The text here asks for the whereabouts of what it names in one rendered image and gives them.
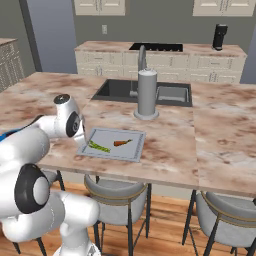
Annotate black coffee machine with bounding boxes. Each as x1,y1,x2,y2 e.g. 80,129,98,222
211,23,229,52

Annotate cream wall cupboard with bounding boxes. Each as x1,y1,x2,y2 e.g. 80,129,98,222
192,0,256,18
73,0,127,17

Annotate grey rectangular tray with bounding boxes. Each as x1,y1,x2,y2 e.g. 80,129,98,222
76,127,147,164

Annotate cream base cupboard run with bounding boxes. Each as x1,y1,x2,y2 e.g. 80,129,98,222
74,40,248,85

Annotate black hob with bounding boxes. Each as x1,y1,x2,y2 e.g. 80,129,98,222
128,42,185,53

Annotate grey sink tap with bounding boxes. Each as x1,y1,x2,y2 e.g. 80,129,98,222
129,44,148,98

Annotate black sink basin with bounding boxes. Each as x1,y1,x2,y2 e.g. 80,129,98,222
91,78,194,108

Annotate beige panelled cabinet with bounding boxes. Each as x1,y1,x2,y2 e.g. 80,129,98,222
0,37,26,93

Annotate green asparagus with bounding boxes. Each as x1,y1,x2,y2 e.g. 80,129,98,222
87,140,112,154

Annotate grey cylinder on round base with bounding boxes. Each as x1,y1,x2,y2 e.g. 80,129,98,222
133,67,160,121

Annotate orange carrot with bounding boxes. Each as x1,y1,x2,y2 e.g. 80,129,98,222
113,138,134,148

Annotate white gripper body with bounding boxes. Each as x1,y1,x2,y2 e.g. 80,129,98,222
77,129,88,147

